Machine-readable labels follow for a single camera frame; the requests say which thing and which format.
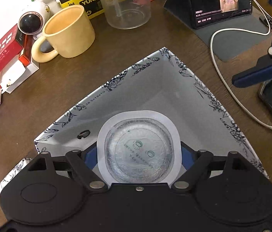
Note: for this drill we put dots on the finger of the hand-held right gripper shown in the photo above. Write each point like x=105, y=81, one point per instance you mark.
x=259, y=73

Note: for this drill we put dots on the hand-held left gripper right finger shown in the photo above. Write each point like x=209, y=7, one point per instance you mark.
x=186, y=155

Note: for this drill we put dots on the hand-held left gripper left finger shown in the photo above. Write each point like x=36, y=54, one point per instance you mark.
x=91, y=156

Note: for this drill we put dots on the round clear plastic lid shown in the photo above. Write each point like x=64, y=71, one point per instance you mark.
x=138, y=149

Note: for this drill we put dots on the floral print box base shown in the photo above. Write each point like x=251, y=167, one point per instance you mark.
x=162, y=89

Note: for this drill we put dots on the floral print box lid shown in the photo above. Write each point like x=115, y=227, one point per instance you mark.
x=12, y=176

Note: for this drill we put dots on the wooden desktop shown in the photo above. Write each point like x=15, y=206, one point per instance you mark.
x=126, y=43

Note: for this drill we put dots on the tablet in dark case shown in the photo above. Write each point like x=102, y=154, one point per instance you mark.
x=181, y=2

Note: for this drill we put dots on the white box with red flaps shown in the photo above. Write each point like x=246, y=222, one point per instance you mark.
x=17, y=77

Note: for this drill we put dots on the yellow ceramic mug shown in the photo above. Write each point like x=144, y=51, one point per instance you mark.
x=70, y=31

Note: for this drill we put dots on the red and white box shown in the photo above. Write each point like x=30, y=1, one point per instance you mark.
x=4, y=50

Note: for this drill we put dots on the clear plastic pitcher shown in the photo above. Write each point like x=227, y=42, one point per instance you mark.
x=128, y=4

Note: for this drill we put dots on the yellow and black box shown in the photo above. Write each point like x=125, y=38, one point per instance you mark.
x=87, y=2

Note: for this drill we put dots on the white round camera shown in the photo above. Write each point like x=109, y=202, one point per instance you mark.
x=31, y=23

